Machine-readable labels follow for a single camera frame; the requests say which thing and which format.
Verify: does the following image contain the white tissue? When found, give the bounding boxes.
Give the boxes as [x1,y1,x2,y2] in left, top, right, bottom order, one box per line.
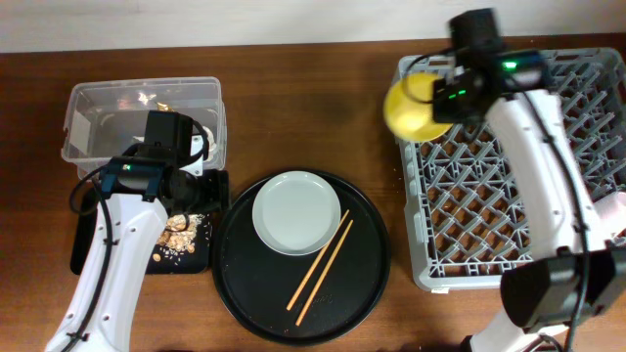
[203,126,217,161]

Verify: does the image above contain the food scraps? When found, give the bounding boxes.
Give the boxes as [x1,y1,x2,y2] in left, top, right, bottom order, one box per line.
[152,214,204,265]

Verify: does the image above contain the yellow bowl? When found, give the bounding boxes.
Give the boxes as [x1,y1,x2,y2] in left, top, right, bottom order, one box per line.
[383,72,452,143]

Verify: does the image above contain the pink cup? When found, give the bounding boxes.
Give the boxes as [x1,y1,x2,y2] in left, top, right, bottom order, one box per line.
[594,192,626,240]

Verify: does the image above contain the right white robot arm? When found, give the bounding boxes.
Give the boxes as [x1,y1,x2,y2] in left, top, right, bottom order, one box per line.
[433,47,625,351]

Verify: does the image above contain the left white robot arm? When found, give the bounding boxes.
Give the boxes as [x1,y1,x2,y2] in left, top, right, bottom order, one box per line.
[46,156,230,351]

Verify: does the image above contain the clear plastic waste bin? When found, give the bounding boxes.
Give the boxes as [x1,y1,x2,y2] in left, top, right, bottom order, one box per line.
[62,76,227,178]

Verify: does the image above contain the grey dishwasher rack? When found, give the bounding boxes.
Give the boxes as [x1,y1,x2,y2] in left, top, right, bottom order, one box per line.
[398,48,625,293]

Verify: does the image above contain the black rectangular tray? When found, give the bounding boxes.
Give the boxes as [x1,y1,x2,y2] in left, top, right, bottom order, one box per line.
[69,212,212,275]

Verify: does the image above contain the grey round plate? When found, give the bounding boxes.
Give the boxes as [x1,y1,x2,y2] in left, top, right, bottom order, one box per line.
[251,171,341,256]

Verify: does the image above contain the gold snack wrapper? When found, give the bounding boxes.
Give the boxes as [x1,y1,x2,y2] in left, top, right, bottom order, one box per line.
[156,103,172,111]

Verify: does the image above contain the wooden chopstick left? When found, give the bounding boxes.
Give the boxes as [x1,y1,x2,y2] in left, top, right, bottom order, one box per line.
[286,209,350,311]

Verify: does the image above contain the wooden chopstick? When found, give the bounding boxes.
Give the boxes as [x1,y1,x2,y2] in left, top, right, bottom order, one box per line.
[295,220,354,327]
[286,209,350,311]

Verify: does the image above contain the wooden chopstick right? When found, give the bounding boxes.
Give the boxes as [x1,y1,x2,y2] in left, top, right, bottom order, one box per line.
[295,220,354,327]

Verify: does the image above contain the round black serving tray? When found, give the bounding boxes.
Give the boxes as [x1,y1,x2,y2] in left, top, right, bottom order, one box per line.
[211,172,391,346]

